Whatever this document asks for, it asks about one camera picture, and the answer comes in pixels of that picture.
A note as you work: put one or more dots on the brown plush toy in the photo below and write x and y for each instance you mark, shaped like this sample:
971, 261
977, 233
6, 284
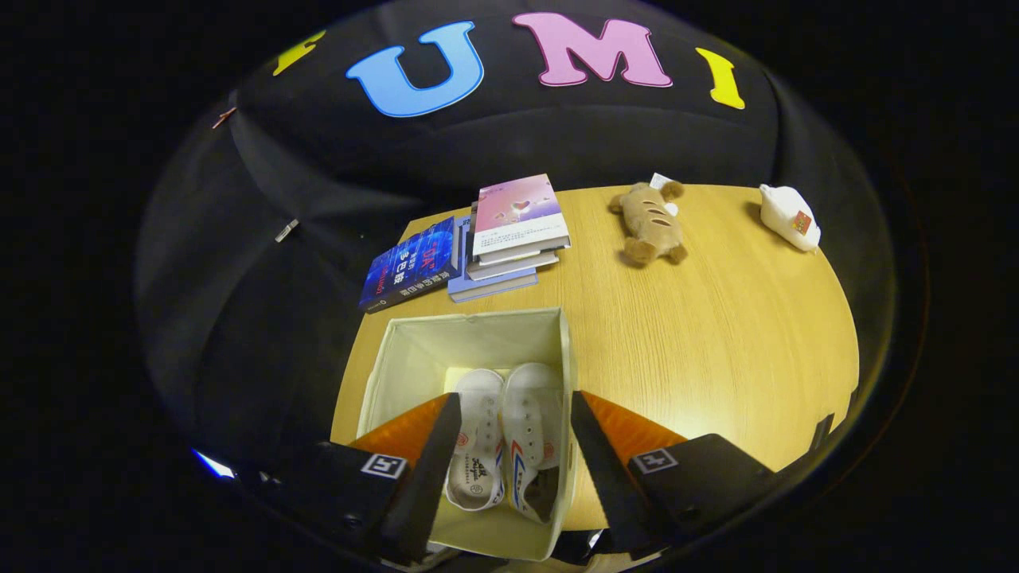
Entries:
649, 223

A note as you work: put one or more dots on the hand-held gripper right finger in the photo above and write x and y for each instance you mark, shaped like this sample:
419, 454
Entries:
601, 477

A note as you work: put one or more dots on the lavender book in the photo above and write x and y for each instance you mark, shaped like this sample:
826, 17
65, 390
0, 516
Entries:
489, 286

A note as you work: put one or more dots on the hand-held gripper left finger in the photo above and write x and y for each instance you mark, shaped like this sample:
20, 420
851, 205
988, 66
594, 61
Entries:
430, 477

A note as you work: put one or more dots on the dark blue book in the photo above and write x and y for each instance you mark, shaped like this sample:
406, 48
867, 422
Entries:
410, 267

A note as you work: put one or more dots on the silver clip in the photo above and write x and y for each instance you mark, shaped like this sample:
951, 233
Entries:
286, 231

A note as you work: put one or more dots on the white canvas shoe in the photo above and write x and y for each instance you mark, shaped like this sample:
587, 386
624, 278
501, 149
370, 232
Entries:
482, 422
532, 422

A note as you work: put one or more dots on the copper clip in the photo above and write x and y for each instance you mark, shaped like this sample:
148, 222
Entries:
224, 118

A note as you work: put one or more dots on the white plush toy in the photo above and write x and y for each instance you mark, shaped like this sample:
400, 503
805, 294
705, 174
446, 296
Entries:
788, 215

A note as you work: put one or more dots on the cream fabric storage box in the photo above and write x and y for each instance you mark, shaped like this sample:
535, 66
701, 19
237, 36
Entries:
422, 342

